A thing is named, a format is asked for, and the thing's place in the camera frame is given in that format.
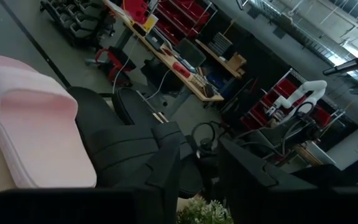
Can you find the pink slide sandal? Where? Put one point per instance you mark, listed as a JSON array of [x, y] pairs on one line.
[[42, 140]]

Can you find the metal rack with red bins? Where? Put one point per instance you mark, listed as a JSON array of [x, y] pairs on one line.
[[286, 87]]

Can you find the cardboard box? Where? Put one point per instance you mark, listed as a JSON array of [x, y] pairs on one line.
[[236, 62]]

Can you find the green potted artificial plant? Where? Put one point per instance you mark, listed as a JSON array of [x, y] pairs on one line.
[[204, 213]]

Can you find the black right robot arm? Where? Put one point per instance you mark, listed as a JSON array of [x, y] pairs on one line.
[[291, 133]]

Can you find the red tray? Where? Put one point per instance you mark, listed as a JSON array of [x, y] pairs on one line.
[[181, 70]]

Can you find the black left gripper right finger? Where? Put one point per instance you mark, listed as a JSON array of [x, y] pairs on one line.
[[259, 196]]

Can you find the black overhead frame bar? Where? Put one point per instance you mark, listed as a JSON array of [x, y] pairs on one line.
[[353, 63]]

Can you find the grey office chair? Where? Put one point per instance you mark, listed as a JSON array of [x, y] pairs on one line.
[[191, 53]]

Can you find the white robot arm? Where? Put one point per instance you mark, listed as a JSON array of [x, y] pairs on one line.
[[314, 87]]

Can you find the shelf with red bins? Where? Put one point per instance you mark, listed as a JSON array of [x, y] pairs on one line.
[[185, 12]]

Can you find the long wooden workbench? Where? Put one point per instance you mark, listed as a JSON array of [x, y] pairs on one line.
[[204, 96]]

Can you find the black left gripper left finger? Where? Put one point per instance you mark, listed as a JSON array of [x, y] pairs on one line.
[[73, 207]]

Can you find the red and black chair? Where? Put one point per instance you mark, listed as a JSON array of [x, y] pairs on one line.
[[120, 60]]

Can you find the yellow box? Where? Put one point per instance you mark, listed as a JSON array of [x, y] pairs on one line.
[[150, 23]]

